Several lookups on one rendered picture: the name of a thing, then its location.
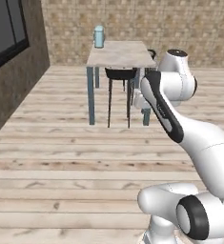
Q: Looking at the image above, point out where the black-framed window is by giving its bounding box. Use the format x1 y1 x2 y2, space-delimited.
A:
0 0 31 75

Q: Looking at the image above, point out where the black stool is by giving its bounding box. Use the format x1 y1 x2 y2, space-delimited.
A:
104 67 139 130

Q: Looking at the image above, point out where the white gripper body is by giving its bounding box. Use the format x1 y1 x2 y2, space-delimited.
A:
132 90 153 111

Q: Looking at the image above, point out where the marble-top table with blue legs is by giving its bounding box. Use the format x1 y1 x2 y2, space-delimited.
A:
85 40 158 127

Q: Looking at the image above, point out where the light blue canister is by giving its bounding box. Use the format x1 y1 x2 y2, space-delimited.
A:
92 25 106 50

